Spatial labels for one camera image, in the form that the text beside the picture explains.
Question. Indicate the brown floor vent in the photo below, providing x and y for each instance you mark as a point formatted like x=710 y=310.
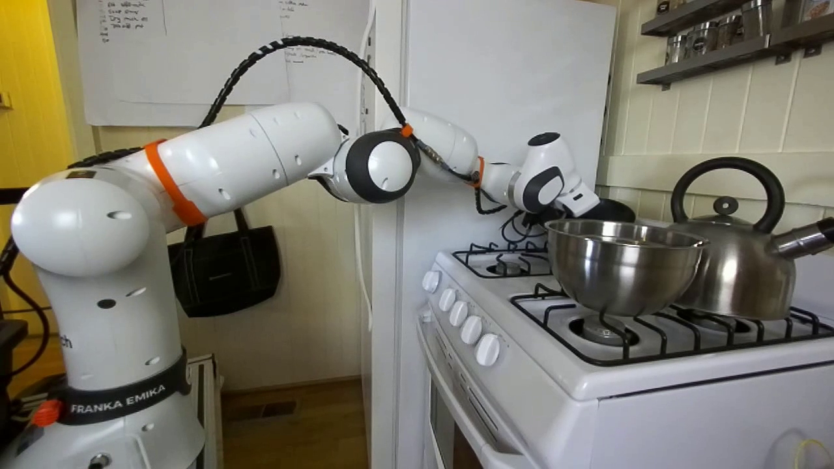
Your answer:
x=265 y=410

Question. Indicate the silver metal bowl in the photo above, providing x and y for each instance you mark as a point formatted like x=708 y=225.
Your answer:
x=626 y=269

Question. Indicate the black frying pan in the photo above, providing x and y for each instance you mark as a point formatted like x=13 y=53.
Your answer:
x=618 y=211

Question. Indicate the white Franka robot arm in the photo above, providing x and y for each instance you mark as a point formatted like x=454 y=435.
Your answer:
x=243 y=156

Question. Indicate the white gas stove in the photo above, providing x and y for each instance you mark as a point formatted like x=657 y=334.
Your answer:
x=694 y=416

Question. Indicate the metal canister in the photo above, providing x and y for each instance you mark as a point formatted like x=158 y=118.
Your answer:
x=757 y=19
x=677 y=46

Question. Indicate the white stove knob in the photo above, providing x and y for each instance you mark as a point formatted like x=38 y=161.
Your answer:
x=446 y=297
x=432 y=280
x=458 y=312
x=488 y=350
x=469 y=328

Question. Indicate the grey wall shelf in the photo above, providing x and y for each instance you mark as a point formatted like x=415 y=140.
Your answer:
x=721 y=53

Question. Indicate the white metal stand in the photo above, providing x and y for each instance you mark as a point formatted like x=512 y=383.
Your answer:
x=210 y=407

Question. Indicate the round gas burner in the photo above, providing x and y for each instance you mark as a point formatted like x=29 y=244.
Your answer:
x=600 y=328
x=501 y=265

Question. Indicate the black hanging bag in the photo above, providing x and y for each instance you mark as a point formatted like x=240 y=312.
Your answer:
x=224 y=269

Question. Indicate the white refrigerator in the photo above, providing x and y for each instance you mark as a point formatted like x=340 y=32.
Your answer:
x=503 y=87

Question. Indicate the black double burner grate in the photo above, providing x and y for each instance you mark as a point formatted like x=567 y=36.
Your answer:
x=626 y=343
x=503 y=252

